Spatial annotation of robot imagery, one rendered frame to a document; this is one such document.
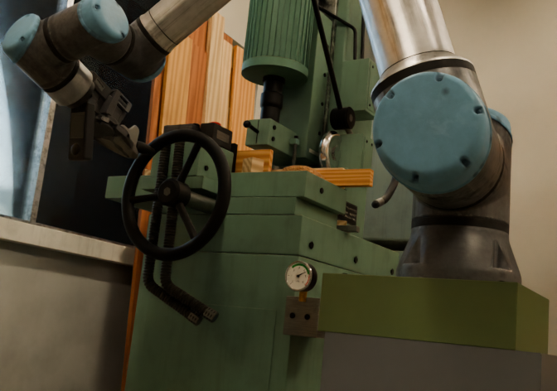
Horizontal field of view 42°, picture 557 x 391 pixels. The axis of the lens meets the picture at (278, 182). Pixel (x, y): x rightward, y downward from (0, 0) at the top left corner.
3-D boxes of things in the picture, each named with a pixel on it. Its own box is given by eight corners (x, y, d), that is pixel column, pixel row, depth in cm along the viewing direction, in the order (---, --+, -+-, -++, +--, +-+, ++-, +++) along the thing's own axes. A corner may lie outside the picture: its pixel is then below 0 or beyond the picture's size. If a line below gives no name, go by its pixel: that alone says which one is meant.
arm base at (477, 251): (519, 296, 120) (520, 235, 122) (524, 286, 102) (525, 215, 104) (402, 287, 125) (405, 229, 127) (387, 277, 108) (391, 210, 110)
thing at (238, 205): (154, 213, 182) (157, 197, 183) (205, 228, 200) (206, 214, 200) (294, 214, 161) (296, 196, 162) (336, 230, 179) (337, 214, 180)
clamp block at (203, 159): (147, 176, 173) (152, 140, 175) (182, 189, 184) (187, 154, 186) (197, 175, 166) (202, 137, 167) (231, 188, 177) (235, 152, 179)
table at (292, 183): (76, 190, 184) (80, 166, 186) (155, 213, 210) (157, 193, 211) (283, 186, 153) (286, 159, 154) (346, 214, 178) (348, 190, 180)
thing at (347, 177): (162, 188, 203) (164, 174, 204) (167, 190, 205) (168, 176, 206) (369, 185, 171) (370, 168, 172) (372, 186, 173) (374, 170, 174)
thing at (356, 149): (328, 177, 195) (332, 134, 198) (340, 183, 201) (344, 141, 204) (360, 176, 191) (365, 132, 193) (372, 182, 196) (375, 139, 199)
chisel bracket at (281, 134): (244, 151, 187) (247, 119, 189) (272, 164, 198) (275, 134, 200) (268, 150, 183) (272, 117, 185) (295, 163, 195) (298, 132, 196)
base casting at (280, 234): (142, 248, 181) (147, 213, 183) (263, 277, 229) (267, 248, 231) (300, 255, 158) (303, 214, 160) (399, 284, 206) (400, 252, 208)
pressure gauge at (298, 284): (282, 299, 151) (286, 259, 152) (291, 301, 154) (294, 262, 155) (308, 301, 147) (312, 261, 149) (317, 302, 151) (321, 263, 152)
